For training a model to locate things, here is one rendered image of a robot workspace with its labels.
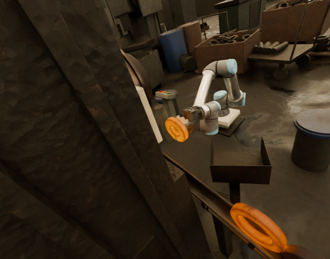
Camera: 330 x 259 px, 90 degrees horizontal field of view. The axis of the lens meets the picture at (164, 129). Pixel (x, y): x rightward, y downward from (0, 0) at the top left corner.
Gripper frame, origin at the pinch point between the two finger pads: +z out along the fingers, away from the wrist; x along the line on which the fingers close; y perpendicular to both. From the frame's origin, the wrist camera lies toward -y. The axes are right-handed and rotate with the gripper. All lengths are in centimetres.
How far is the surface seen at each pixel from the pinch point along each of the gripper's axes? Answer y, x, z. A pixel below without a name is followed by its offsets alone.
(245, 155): -18.0, 29.2, -26.7
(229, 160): -19.6, 24.5, -18.5
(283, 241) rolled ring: -15, 60, 11
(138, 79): 29.1, 0.9, 20.6
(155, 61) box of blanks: 12, -234, -161
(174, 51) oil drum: 27, -258, -236
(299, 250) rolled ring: -14, 64, 11
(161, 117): -33, -79, -50
